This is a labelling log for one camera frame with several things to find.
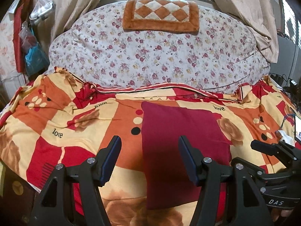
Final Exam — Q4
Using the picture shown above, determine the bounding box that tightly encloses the blue plastic bag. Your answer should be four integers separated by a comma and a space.
24, 43, 49, 76

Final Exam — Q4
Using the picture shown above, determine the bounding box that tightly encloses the beige curtain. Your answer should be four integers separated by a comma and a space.
214, 0, 279, 63

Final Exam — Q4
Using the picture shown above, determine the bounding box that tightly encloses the clear plastic bag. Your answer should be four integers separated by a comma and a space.
29, 0, 56, 25

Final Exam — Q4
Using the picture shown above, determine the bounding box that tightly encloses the red orange patterned blanket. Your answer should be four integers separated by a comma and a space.
1, 68, 295, 225

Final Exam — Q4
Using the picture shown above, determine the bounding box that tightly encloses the white floral quilt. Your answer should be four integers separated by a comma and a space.
49, 2, 270, 93

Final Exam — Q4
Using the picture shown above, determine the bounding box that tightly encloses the person's right hand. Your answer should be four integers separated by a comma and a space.
271, 208, 293, 222

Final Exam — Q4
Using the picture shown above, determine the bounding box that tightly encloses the red hanging cloth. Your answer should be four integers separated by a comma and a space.
13, 0, 32, 74

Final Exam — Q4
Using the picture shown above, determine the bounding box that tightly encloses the orange checkered cushion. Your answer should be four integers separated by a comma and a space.
122, 0, 199, 33

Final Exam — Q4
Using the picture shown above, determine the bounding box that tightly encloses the dark red garment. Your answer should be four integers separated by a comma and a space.
141, 102, 231, 210

